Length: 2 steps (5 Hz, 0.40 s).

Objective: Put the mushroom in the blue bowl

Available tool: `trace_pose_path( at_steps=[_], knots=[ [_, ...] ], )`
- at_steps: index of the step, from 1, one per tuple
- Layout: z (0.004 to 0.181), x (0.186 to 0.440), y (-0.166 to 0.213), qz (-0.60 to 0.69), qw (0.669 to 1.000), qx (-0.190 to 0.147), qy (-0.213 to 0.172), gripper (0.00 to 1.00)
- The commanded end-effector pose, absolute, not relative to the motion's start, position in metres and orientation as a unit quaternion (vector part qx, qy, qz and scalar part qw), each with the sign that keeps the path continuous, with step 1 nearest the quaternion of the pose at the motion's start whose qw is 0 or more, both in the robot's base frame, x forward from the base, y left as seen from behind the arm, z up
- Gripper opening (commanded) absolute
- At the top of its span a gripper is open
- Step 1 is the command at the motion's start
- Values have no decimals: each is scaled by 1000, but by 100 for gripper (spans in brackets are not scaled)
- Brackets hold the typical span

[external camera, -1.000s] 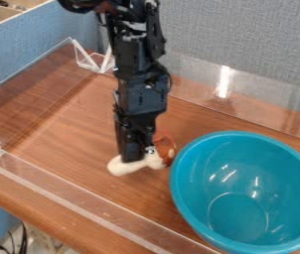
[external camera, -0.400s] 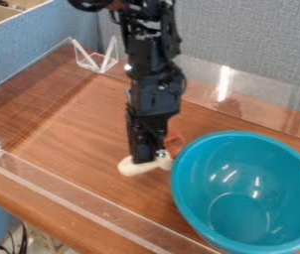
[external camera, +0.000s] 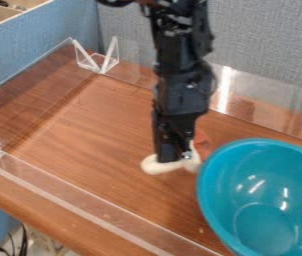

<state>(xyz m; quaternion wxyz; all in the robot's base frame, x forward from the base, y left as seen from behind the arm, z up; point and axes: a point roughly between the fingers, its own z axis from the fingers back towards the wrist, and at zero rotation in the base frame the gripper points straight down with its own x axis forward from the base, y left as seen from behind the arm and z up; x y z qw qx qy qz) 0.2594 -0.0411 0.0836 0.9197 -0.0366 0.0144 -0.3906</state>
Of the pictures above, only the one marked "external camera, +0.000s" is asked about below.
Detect wooden shelf box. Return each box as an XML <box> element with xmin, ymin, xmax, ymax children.
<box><xmin>0</xmin><ymin>0</ymin><xmax>55</xmax><ymax>24</ymax></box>

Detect blue plastic bowl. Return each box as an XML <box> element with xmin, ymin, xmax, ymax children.
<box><xmin>196</xmin><ymin>138</ymin><xmax>302</xmax><ymax>256</ymax></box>

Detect clear acrylic corner bracket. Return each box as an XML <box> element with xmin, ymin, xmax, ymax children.
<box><xmin>71</xmin><ymin>36</ymin><xmax>120</xmax><ymax>74</ymax></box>

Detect black cables under table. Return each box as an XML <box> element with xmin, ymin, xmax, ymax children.
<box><xmin>0</xmin><ymin>223</ymin><xmax>30</xmax><ymax>256</ymax></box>

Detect clear acrylic front barrier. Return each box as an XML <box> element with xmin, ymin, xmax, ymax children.
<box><xmin>0</xmin><ymin>153</ymin><xmax>222</xmax><ymax>256</ymax></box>

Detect clear acrylic barrier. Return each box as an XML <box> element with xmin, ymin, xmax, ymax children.
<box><xmin>0</xmin><ymin>153</ymin><xmax>222</xmax><ymax>256</ymax></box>
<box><xmin>104</xmin><ymin>49</ymin><xmax>302</xmax><ymax>146</ymax></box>

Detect clear acrylic back barrier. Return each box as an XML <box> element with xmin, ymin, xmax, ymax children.
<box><xmin>104</xmin><ymin>49</ymin><xmax>302</xmax><ymax>146</ymax></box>

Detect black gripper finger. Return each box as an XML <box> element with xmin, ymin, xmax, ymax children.
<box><xmin>152</xmin><ymin>113</ymin><xmax>175</xmax><ymax>163</ymax></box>
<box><xmin>172</xmin><ymin>114</ymin><xmax>197</xmax><ymax>160</ymax></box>

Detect white brown toy mushroom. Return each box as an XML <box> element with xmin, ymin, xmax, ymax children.
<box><xmin>140</xmin><ymin>130</ymin><xmax>212</xmax><ymax>175</ymax></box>

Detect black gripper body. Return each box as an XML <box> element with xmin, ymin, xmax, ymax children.
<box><xmin>152</xmin><ymin>68</ymin><xmax>215</xmax><ymax>119</ymax></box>

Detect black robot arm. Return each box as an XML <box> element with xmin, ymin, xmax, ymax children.
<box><xmin>96</xmin><ymin>0</ymin><xmax>216</xmax><ymax>163</ymax></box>

